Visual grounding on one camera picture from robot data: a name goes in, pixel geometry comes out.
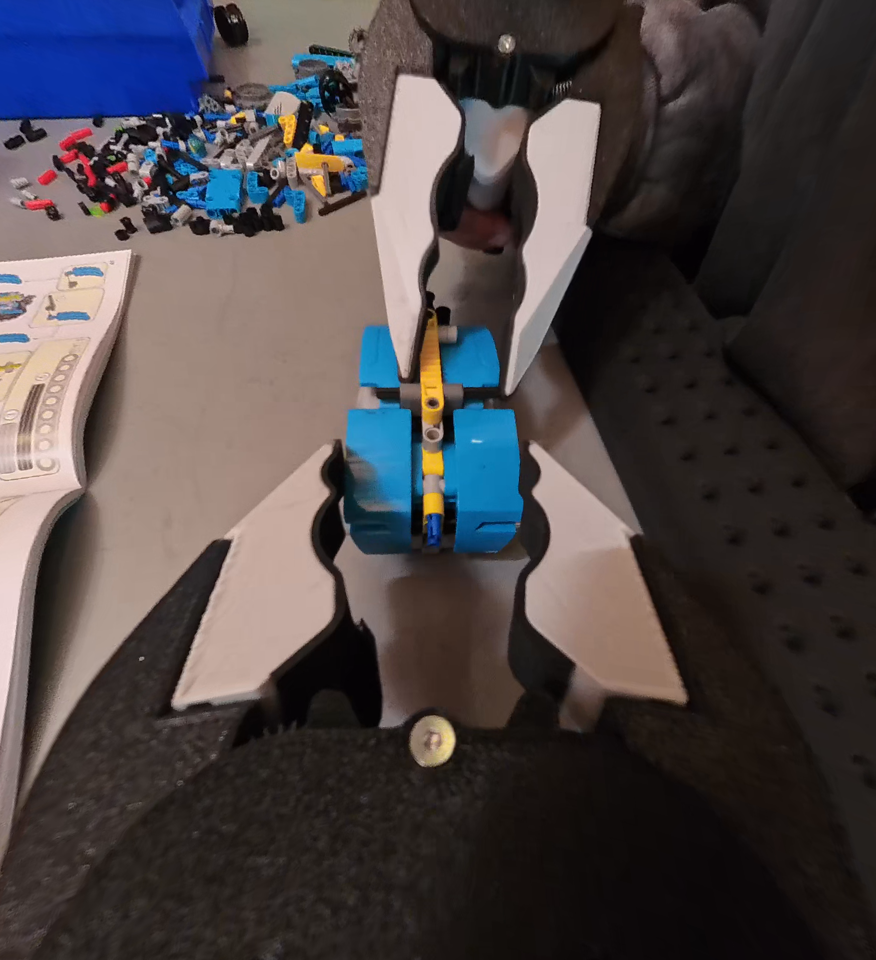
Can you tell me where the black perforated panel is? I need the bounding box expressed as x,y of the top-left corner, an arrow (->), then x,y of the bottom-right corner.
558,240 -> 876,960

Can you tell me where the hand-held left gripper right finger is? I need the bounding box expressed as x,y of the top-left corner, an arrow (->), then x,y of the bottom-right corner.
514,441 -> 689,732

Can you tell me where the pile of small bricks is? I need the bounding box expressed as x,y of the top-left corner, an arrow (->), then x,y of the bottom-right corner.
3,48 -> 379,240

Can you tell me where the person's right hand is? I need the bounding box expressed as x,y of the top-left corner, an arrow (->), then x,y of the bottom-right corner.
460,202 -> 514,254

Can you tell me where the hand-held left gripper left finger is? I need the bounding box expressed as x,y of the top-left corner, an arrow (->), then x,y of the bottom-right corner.
171,441 -> 350,712

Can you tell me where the blue plastic bin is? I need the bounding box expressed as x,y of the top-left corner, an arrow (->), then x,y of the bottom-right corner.
0,0 -> 214,123

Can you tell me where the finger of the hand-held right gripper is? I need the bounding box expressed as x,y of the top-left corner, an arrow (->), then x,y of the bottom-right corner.
504,99 -> 604,397
370,72 -> 465,381

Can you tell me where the blue toy brick car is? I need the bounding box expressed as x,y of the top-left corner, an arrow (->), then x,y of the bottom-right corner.
342,303 -> 523,558

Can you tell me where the black toy wheel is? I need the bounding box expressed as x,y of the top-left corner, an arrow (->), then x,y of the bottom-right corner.
213,2 -> 250,48

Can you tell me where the open instruction booklet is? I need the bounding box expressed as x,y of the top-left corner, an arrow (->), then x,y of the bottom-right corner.
0,249 -> 139,916

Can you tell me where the person's right forearm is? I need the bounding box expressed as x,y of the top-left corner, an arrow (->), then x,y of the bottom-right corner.
591,0 -> 765,241

